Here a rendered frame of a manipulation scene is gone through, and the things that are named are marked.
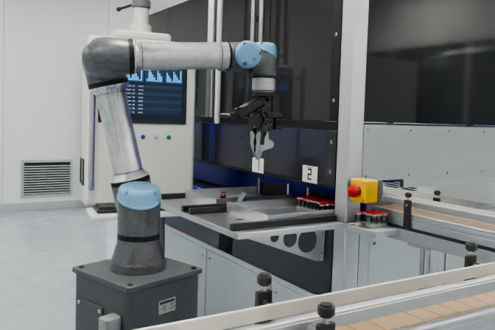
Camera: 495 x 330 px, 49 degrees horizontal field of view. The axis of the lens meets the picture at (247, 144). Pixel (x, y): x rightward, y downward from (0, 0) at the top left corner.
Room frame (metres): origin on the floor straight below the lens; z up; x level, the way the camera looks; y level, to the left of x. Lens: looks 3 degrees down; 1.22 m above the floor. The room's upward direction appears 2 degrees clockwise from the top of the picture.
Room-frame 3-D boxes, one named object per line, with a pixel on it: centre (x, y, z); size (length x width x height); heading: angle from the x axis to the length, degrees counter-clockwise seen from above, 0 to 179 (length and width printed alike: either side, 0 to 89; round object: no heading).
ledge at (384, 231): (1.72, -0.42, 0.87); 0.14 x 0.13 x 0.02; 122
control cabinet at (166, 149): (2.53, 0.51, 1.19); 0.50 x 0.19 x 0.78; 114
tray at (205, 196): (2.15, 0.03, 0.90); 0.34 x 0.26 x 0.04; 122
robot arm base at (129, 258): (1.48, 0.29, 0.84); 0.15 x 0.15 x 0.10
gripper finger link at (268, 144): (1.71, -0.06, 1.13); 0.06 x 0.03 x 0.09; 122
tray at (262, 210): (1.87, -0.15, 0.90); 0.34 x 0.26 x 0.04; 122
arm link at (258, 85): (1.72, -0.04, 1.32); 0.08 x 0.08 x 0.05
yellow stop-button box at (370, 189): (1.71, -0.38, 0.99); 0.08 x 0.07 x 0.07; 122
